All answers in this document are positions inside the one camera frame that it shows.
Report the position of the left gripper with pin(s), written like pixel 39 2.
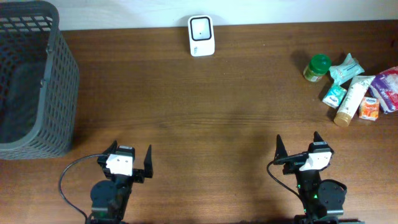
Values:
pixel 140 173

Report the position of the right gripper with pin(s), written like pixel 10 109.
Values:
pixel 293 162

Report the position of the small teal tissue pack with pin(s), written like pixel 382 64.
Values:
pixel 334 96

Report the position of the small orange tissue pack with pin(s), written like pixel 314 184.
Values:
pixel 369 108

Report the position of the green red snack bag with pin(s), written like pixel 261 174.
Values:
pixel 317 68

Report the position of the white cream tube gold cap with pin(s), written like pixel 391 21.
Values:
pixel 357 90

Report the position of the teal snack packet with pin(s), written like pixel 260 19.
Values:
pixel 345 71

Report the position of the red purple pad package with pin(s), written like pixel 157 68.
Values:
pixel 384 88

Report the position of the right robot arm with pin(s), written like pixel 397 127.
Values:
pixel 322 200

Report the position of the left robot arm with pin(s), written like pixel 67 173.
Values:
pixel 110 197

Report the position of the white barcode scanner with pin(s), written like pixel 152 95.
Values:
pixel 201 35

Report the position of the dark grey plastic basket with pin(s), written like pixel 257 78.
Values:
pixel 39 83

